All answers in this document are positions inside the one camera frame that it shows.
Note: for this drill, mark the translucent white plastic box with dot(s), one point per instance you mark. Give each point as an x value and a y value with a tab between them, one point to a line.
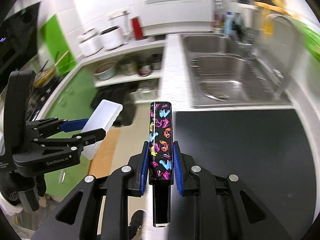
102	116

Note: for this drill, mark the white lidded pot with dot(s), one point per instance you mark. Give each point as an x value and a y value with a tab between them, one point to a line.
90	43

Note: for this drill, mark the small steel pot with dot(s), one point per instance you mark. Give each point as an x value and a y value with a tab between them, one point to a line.
156	61

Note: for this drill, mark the clear blender jug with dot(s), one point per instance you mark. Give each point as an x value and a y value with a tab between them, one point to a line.
120	21

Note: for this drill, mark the white countertop appliance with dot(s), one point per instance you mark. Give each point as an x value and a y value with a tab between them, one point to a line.
172	7

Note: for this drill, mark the yellow hanging object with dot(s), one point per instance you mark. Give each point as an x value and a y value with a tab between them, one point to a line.
268	17

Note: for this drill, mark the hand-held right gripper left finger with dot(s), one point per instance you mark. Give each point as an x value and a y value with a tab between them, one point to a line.
144	171

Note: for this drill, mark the black gas stove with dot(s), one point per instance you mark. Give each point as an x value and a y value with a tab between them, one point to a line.
42	97

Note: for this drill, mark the black range hood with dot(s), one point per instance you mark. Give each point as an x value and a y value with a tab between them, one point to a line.
20	32

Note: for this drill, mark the blue and white bottle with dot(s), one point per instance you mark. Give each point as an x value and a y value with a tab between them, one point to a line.
229	22

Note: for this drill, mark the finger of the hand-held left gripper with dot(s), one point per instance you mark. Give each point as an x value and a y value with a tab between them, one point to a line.
92	134
75	125

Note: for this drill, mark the person's left hand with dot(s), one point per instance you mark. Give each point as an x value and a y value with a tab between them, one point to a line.
12	186

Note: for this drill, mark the black box with colourful print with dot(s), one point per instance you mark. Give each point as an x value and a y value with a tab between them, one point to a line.
160	142

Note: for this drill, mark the black bag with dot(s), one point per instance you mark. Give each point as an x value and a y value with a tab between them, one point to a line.
125	107

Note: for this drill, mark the person's dark shoe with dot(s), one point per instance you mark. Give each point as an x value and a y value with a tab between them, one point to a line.
136	221

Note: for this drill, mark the white open shelf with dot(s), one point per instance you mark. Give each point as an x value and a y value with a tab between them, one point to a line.
130	78

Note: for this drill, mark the brown cardboard sheet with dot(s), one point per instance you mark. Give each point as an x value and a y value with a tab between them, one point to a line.
115	142

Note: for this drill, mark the red container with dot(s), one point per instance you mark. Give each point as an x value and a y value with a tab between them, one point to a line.
137	27

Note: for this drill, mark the green plastic basket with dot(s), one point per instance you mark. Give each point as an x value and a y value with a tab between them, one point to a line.
308	42

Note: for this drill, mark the tall steel faucet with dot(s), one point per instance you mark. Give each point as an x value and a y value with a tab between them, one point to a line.
291	60

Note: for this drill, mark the dark red bottle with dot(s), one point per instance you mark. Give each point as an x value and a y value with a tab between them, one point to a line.
219	17

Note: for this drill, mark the stainless steel sink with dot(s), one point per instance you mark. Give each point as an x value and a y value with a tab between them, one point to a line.
225	67

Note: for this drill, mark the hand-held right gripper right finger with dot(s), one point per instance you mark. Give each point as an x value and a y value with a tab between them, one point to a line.
178	172

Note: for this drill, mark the grey round pan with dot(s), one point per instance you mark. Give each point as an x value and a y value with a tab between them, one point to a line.
105	72

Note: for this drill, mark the green kitchen cabinet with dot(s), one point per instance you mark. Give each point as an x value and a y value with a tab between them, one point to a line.
75	100

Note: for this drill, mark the dark bowl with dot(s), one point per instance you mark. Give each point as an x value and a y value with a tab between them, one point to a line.
145	70

